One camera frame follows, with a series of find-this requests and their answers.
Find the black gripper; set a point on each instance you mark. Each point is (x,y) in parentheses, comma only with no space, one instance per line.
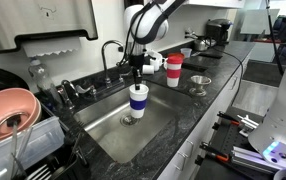
(137,62)

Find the white and blue cup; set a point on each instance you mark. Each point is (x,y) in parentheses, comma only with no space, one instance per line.
(138,100)

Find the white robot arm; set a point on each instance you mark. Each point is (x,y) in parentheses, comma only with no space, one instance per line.
(145,24)

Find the steel sink basin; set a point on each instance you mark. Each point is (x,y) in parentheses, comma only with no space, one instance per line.
(121,136)

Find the white mug front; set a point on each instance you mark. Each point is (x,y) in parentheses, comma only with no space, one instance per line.
(156,63)

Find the white mug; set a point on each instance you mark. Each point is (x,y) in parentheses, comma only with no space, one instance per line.
(156,63)
(158,57)

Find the white mug back right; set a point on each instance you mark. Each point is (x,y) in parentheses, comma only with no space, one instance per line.
(158,57)

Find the chrome faucet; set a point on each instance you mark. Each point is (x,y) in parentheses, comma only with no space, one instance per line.
(107,58)

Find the red and white tumbler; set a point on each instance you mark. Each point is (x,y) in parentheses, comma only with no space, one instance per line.
(174,64)

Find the clear plastic container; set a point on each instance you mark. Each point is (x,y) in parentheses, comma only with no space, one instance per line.
(186,52)

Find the metal funnel dripper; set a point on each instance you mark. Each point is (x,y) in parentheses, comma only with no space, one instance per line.
(199,83)

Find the black tray with chopsticks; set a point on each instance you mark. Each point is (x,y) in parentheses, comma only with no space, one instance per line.
(201,61)

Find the metal kettle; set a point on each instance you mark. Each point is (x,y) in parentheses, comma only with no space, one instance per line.
(202,44)

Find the clear plastic bottle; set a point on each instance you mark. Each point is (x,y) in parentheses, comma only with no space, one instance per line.
(40,74)

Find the black coffee maker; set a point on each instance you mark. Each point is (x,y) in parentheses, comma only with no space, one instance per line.
(217,29)

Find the black dish rack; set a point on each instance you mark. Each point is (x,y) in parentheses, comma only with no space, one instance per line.
(43,153)

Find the pink bowl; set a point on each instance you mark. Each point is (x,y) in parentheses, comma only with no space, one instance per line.
(18,100)

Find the paper towel dispenser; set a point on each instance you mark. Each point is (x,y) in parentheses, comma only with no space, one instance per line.
(24,20)

